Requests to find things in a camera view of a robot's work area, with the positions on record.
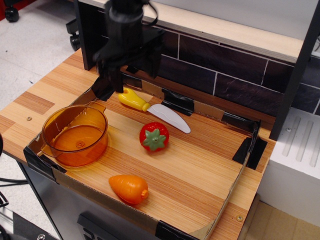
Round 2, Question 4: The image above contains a black cable on floor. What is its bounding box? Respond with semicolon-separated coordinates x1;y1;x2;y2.
0;176;29;187

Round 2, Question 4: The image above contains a yellow handled toy knife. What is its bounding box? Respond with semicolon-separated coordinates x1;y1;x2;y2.
118;88;191;134

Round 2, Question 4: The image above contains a red toy strawberry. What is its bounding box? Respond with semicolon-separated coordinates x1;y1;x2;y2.
139;122;170;152

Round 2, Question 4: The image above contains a wooden shelf with black frame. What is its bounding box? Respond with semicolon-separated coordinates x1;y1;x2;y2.
74;0;320;140

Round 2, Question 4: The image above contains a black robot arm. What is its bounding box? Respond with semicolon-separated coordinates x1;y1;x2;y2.
93;0;165;93

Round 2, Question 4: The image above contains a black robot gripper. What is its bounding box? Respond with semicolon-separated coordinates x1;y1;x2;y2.
93;4;165;93

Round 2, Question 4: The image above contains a black oven handle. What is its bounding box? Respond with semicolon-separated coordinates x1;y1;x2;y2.
77;213;130;240

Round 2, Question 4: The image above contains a white toy sink unit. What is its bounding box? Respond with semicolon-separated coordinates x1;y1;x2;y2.
258;108;320;226

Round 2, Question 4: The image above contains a metal frame with screw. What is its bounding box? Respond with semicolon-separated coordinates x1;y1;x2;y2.
0;207;57;240

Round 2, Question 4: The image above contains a cardboard fence with black tape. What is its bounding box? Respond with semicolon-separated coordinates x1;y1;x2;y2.
23;67;275;240

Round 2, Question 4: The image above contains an orange toy carrot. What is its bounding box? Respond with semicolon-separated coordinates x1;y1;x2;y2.
108;175;149;205

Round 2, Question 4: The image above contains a black caster wheel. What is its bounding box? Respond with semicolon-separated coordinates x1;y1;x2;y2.
4;6;19;23

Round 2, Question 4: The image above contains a black chair caster base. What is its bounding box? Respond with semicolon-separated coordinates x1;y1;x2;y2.
65;18;81;51

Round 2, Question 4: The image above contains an orange transparent plastic pot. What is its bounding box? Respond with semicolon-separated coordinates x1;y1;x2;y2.
41;101;108;168

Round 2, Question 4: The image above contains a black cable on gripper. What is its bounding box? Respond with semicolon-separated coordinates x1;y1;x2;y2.
142;1;159;26

